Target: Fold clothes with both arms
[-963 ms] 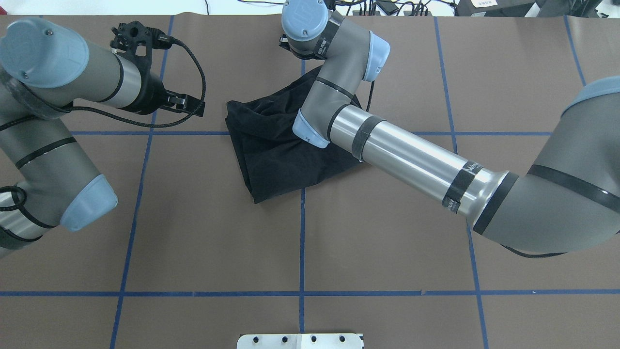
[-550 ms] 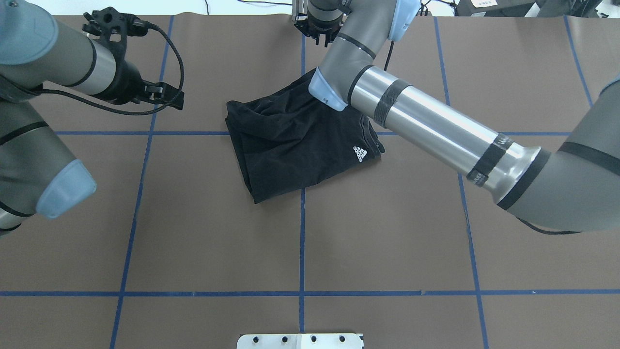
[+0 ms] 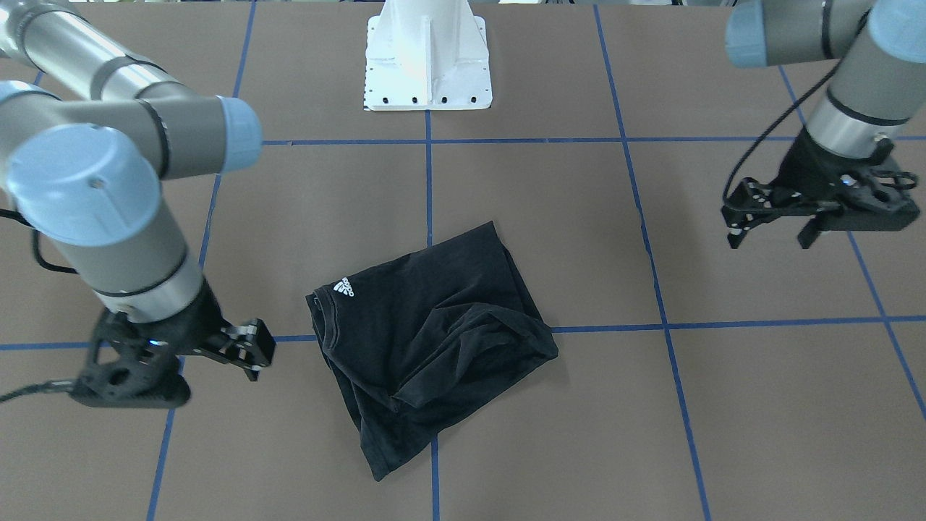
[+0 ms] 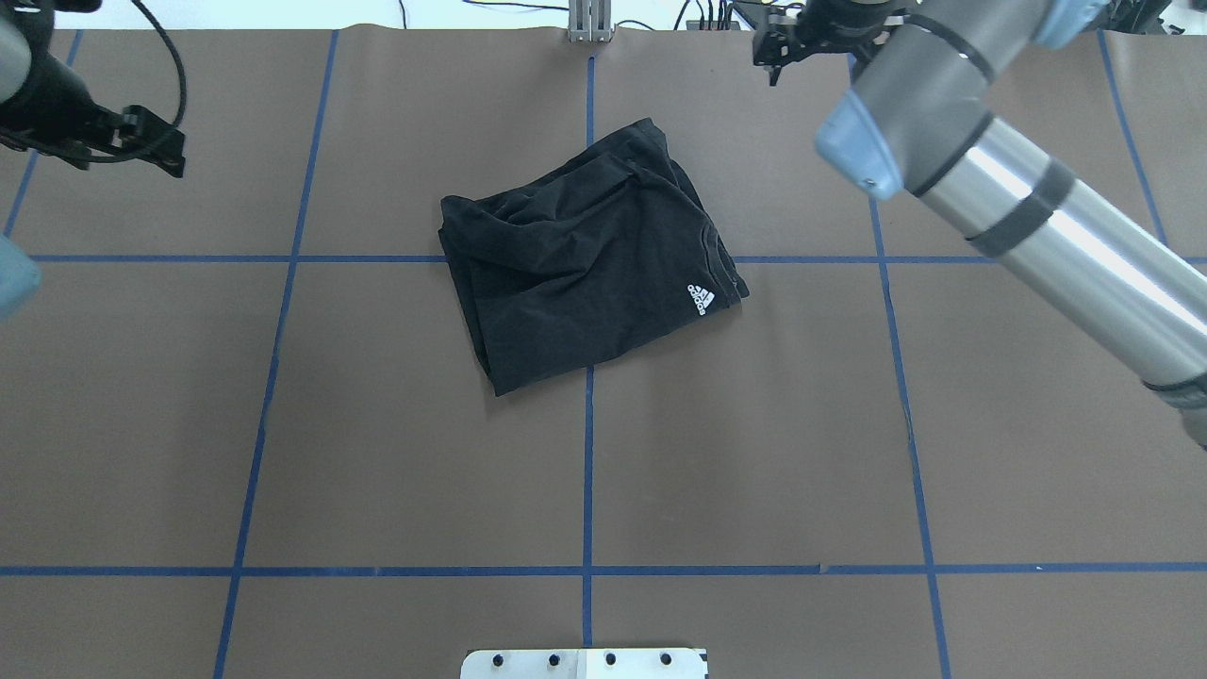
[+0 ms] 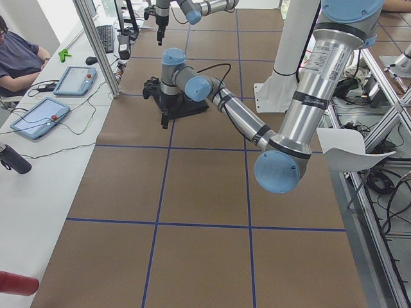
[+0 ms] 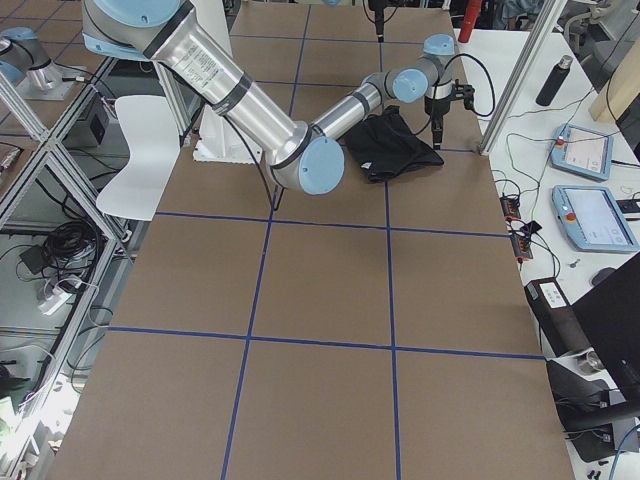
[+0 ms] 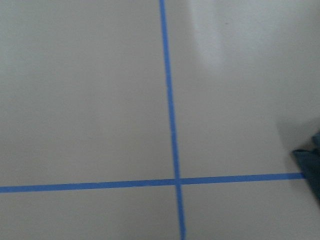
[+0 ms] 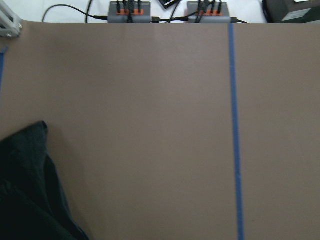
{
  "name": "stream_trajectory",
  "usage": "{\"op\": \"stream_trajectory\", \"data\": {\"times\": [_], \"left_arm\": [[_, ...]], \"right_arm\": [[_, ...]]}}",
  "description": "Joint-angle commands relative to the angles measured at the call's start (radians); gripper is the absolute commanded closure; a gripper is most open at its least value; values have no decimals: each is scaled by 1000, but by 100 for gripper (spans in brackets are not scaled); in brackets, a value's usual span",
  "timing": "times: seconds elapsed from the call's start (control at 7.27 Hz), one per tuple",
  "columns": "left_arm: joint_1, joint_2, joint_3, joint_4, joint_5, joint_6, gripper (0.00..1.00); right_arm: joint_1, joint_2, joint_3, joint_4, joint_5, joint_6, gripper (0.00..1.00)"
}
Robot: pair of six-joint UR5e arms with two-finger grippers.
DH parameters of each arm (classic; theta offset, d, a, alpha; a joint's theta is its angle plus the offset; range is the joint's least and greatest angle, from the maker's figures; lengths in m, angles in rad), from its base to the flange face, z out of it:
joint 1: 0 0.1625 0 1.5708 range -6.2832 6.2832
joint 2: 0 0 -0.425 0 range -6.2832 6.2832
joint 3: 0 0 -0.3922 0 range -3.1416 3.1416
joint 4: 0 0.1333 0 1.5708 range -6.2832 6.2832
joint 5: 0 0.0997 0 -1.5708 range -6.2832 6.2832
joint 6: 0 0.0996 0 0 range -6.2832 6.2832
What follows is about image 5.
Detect lower blue teach pendant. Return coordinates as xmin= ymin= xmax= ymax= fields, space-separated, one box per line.
xmin=10 ymin=98 xmax=71 ymax=140

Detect black computer mouse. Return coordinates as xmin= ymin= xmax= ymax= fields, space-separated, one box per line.
xmin=85 ymin=56 xmax=98 ymax=65

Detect blue teach pendant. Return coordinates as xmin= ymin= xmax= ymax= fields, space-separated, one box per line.
xmin=53 ymin=66 xmax=96 ymax=96
xmin=10 ymin=98 xmax=71 ymax=140

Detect black pendant cable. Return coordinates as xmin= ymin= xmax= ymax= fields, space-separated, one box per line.
xmin=19 ymin=81 xmax=113 ymax=160

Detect black power adapter box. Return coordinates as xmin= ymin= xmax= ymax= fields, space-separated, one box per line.
xmin=117 ymin=35 xmax=131 ymax=60

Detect aluminium frame post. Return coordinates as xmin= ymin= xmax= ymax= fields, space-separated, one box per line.
xmin=73 ymin=0 xmax=120 ymax=98

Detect red cylinder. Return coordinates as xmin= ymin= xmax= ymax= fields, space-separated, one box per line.
xmin=1 ymin=271 xmax=39 ymax=296

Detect black t-shirt with logo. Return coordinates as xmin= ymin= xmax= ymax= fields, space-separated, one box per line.
xmin=155 ymin=91 xmax=209 ymax=120

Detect upper blue teach pendant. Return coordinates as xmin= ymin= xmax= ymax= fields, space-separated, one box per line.
xmin=53 ymin=66 xmax=96 ymax=96

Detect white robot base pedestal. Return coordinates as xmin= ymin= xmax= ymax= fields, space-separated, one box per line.
xmin=254 ymin=0 xmax=320 ymax=113

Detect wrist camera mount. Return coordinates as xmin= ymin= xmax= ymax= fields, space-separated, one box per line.
xmin=143 ymin=76 xmax=160 ymax=99
xmin=143 ymin=5 xmax=156 ymax=21

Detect green plastic clip tool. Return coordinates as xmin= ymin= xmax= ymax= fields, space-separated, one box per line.
xmin=58 ymin=48 xmax=72 ymax=63

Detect black water bottle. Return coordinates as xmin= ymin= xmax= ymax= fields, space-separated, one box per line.
xmin=1 ymin=143 xmax=32 ymax=174

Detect aluminium frame rack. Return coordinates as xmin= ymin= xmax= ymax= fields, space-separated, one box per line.
xmin=330 ymin=47 xmax=411 ymax=308

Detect left braided black cable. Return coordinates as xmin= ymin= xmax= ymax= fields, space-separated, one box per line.
xmin=195 ymin=63 xmax=277 ymax=142

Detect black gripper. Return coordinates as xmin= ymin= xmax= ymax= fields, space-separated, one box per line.
xmin=155 ymin=15 xmax=168 ymax=46
xmin=160 ymin=93 xmax=177 ymax=129

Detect black keyboard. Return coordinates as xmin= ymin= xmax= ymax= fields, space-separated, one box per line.
xmin=96 ymin=24 xmax=114 ymax=53

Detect seated person in blue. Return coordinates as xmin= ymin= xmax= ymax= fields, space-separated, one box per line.
xmin=1 ymin=19 xmax=51 ymax=98

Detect brown paper table mat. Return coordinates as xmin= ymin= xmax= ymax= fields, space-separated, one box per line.
xmin=32 ymin=9 xmax=367 ymax=307

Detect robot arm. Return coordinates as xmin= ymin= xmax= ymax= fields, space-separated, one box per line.
xmin=161 ymin=1 xmax=383 ymax=194
xmin=153 ymin=0 xmax=239 ymax=46

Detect white curved paper sheet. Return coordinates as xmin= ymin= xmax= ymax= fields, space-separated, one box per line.
xmin=317 ymin=128 xmax=396 ymax=173

